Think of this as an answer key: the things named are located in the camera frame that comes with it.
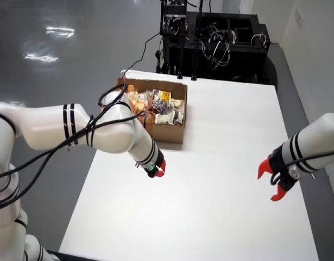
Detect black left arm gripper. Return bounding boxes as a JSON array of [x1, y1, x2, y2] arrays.
[[147, 150, 167, 179]]

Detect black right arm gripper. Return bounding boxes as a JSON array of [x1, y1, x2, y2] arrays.
[[257, 148, 300, 202]]

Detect white printed snack packet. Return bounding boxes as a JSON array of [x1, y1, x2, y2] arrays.
[[155, 113, 175, 126]]

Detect pastel candy snack packet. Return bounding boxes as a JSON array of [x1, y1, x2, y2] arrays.
[[138, 91, 154, 106]]

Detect brown cardboard box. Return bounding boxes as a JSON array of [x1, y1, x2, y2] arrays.
[[115, 78, 188, 144]]

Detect black stand pole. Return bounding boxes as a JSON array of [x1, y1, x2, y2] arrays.
[[191, 0, 205, 82], [177, 16, 184, 80]]

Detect black equipment rack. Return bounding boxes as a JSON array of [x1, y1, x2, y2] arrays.
[[155, 10, 278, 85]]

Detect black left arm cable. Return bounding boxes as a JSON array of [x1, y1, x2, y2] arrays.
[[0, 70, 146, 210]]

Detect black floor cable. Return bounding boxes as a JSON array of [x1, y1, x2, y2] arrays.
[[122, 30, 163, 78]]

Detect white rack cable bundle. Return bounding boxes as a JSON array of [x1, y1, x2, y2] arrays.
[[200, 40, 231, 67]]

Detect white looped rack cable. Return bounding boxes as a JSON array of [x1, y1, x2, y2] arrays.
[[250, 32, 267, 46]]

